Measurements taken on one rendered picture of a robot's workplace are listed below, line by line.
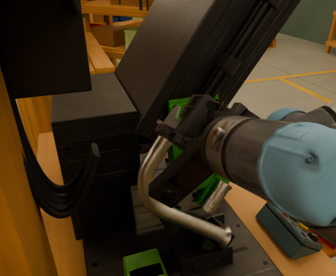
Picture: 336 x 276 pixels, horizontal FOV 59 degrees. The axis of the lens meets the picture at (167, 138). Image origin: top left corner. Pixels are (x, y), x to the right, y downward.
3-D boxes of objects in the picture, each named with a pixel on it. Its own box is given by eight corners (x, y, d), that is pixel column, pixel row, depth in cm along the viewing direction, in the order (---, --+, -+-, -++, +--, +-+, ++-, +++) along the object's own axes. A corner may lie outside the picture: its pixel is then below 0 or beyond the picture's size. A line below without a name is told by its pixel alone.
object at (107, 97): (123, 165, 106) (115, 72, 89) (145, 225, 81) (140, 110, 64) (69, 175, 101) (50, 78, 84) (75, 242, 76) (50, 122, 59)
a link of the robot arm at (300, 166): (352, 254, 23) (278, 205, 20) (262, 203, 33) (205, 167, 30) (402, 166, 23) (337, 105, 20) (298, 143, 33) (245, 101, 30)
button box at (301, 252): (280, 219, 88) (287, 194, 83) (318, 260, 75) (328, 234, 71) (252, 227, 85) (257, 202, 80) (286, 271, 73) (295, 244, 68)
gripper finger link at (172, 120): (174, 108, 55) (199, 114, 47) (157, 134, 55) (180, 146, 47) (161, 98, 54) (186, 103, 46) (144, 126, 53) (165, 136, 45)
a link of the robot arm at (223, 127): (257, 199, 33) (202, 162, 30) (235, 187, 37) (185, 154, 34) (292, 141, 33) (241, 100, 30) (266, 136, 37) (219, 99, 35)
